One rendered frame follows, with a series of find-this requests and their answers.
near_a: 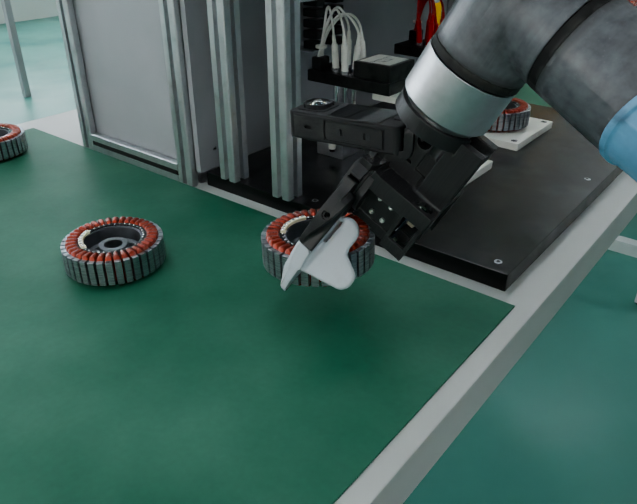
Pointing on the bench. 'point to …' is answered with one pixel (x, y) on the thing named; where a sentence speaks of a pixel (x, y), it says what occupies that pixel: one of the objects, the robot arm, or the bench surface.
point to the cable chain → (318, 25)
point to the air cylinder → (336, 150)
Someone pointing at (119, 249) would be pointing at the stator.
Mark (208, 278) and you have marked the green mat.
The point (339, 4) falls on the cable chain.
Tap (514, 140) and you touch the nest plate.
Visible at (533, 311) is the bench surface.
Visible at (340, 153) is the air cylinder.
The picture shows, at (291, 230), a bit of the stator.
